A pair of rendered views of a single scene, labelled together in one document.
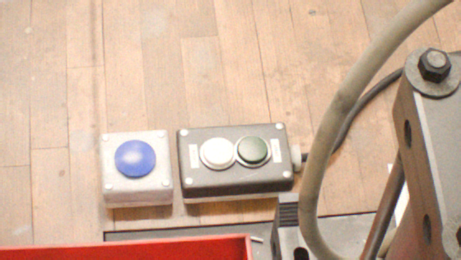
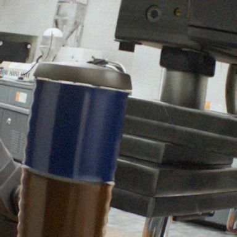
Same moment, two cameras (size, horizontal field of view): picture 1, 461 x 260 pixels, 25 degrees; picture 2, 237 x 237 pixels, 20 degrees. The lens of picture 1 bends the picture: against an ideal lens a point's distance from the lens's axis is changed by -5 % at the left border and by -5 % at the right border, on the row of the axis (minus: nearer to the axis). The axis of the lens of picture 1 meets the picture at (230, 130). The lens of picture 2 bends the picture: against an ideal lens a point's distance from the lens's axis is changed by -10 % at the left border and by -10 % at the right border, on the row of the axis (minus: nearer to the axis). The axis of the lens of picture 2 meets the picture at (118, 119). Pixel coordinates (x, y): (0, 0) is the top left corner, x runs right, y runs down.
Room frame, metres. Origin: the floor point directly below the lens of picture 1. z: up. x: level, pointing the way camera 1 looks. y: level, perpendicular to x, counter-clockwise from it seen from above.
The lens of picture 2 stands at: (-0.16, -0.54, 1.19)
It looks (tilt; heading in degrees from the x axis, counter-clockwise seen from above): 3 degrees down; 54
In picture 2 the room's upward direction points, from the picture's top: 9 degrees clockwise
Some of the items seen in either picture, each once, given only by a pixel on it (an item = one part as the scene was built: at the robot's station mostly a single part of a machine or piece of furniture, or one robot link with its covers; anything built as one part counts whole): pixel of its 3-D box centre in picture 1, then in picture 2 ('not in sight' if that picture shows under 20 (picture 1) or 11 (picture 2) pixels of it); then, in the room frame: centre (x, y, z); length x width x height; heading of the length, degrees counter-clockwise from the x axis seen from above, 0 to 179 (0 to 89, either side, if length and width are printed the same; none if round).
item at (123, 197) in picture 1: (136, 175); not in sight; (0.54, 0.09, 0.90); 0.07 x 0.07 x 0.06; 11
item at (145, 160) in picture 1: (135, 161); not in sight; (0.54, 0.09, 0.93); 0.04 x 0.04 x 0.02
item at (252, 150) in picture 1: (251, 153); not in sight; (0.56, -0.02, 0.93); 0.03 x 0.03 x 0.02
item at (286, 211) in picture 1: (294, 248); not in sight; (0.45, -0.07, 0.95); 0.06 x 0.03 x 0.09; 11
